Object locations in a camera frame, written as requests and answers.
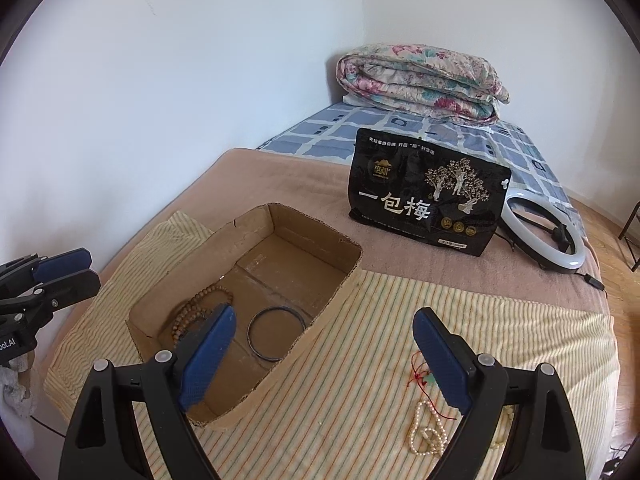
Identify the thin black bangle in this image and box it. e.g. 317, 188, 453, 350
247, 306, 306, 361

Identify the striped yellow towel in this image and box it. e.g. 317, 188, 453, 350
42, 210, 617, 480

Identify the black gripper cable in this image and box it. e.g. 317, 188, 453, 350
29, 412, 66, 436

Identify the red string charm bracelet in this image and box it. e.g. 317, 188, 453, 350
409, 350, 442, 392

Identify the person's left hand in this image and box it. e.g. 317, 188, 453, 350
0, 354, 37, 419

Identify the white ring light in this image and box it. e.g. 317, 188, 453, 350
499, 187, 587, 275

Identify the dark metal furniture frame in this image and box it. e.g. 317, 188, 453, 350
619, 199, 640, 272

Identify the brown wooden bead bracelet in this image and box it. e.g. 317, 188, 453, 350
159, 282, 235, 347

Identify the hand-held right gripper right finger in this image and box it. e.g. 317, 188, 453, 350
412, 307, 586, 480

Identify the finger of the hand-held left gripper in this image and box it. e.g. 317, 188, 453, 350
0, 248, 94, 287
0, 268, 102, 332

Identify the black printed snack bag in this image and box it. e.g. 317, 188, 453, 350
347, 127, 512, 257

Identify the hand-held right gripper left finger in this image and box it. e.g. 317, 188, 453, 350
57, 305, 236, 480

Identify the black ring light cable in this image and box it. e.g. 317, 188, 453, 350
575, 269, 607, 293

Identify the cardboard box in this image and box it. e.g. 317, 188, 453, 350
127, 202, 364, 431

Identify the cream pearl bracelet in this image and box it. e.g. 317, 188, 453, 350
407, 399, 459, 459

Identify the tan blanket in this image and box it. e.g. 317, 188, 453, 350
95, 147, 626, 411

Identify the folded floral quilt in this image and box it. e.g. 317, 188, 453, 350
336, 42, 511, 126

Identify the blue checkered bedsheet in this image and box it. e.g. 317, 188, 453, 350
255, 100, 584, 222

